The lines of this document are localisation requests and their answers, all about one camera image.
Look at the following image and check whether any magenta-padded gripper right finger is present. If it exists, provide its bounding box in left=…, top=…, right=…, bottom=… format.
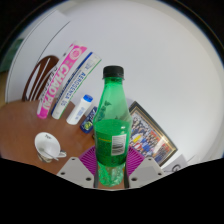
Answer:
left=125, top=146, right=167, bottom=190

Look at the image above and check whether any pink shuttlecock tube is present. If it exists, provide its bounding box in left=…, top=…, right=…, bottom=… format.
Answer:
left=36, top=43, right=88, bottom=120

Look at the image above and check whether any green plastic drink bottle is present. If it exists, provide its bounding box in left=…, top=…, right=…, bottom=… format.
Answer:
left=92, top=65, right=133, bottom=187

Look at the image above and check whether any framed group photo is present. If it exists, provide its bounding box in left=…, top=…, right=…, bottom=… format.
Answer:
left=128, top=101, right=178, bottom=167

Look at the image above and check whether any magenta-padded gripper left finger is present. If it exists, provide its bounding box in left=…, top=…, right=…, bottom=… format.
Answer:
left=56, top=146, right=100, bottom=190

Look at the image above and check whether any brown wooden chair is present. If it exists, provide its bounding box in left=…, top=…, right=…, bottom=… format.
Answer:
left=21, top=55, right=60, bottom=102

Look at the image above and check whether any dark blue pump bottle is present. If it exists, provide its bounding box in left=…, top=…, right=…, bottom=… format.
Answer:
left=80, top=105, right=99, bottom=135

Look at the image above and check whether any white bottle with blue cap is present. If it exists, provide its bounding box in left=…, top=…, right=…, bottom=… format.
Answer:
left=66, top=94, right=94, bottom=126

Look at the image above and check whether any white patterned mug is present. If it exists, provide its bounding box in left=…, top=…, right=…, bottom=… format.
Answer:
left=34, top=131, right=68, bottom=164

